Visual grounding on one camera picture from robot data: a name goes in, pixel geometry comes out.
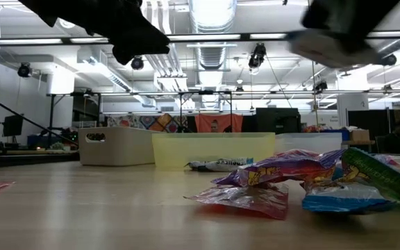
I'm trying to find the large black screen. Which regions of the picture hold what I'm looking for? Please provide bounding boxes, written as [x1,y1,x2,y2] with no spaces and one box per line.
[255,107,301,135]

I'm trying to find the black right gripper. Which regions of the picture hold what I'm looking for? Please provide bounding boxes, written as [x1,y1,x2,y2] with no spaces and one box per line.
[302,0,400,53]

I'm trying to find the white rectangular air duct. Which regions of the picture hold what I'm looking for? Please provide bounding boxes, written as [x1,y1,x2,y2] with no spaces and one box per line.
[76,47,158,108]

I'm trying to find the clear plastic bin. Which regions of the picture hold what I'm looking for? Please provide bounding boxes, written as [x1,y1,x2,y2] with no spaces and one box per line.
[274,132,344,156]

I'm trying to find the wide silver ceiling duct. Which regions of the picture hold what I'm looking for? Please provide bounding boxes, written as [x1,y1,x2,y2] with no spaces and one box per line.
[187,0,238,34]

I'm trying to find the black lighting truss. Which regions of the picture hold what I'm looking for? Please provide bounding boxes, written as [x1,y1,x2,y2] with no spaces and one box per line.
[46,89,400,97]

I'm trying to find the yellow plastic bin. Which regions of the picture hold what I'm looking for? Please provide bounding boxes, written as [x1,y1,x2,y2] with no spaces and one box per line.
[151,131,277,172]

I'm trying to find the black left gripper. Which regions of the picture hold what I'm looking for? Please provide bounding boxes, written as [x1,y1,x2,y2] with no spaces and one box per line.
[81,0,171,66]

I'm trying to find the blue tub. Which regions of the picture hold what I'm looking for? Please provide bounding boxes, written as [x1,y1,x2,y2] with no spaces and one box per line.
[319,128,351,142]

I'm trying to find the green sour candy bag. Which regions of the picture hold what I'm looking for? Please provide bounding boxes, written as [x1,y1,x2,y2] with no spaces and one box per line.
[340,147,400,206]

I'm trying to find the small black monitor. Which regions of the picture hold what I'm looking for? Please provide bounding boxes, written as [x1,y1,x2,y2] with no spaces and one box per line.
[2,113,24,138]

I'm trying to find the black overhead frame bar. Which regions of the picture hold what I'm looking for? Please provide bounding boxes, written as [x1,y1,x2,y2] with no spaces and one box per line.
[0,31,400,47]

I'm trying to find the orange cloth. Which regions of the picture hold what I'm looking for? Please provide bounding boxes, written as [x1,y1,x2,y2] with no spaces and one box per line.
[195,113,244,133]

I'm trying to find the purple sour candy bag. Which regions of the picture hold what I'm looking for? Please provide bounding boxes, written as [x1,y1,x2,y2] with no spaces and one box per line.
[210,149,346,188]

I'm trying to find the grey plastic bin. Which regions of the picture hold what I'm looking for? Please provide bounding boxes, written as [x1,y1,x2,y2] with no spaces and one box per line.
[77,126,163,167]

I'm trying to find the white pillar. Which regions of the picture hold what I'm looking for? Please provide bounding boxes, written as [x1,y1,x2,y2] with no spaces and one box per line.
[337,92,370,123]

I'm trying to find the colourful patterned quilt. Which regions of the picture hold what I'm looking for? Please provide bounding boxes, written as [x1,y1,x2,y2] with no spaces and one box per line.
[106,113,189,134]

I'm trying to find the cardboard box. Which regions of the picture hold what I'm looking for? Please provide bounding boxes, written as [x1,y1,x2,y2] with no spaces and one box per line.
[350,128,370,142]

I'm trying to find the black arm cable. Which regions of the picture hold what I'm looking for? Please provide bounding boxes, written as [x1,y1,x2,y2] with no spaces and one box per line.
[0,85,80,146]

